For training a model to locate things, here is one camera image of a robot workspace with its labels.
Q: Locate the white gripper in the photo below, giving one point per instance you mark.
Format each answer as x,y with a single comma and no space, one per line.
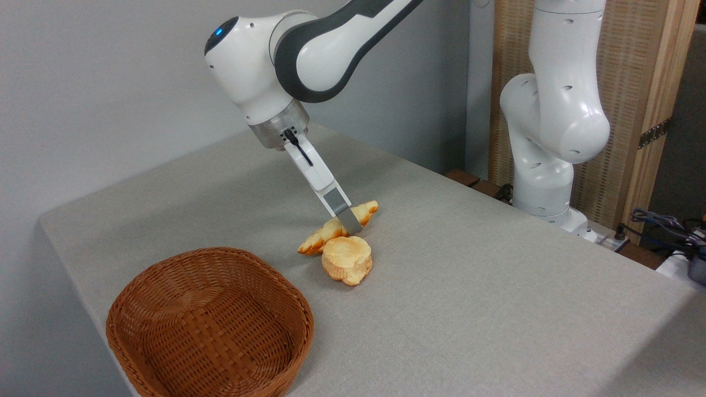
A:
317,168

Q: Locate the long braided bread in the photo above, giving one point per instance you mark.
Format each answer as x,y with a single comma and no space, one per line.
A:
325,234

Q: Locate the robot base connector block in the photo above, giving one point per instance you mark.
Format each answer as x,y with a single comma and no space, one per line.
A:
613,238

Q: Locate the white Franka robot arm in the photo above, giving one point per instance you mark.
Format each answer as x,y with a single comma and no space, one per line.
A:
551,110

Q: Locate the round bread bun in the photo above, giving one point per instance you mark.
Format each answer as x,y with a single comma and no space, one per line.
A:
347,259

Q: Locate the brown wicker basket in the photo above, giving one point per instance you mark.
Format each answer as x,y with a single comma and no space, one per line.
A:
209,325

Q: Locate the metal screen hinge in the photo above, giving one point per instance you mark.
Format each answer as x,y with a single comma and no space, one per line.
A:
654,133

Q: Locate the wooden rattan screen panel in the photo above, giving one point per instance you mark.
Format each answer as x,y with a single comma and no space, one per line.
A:
629,60

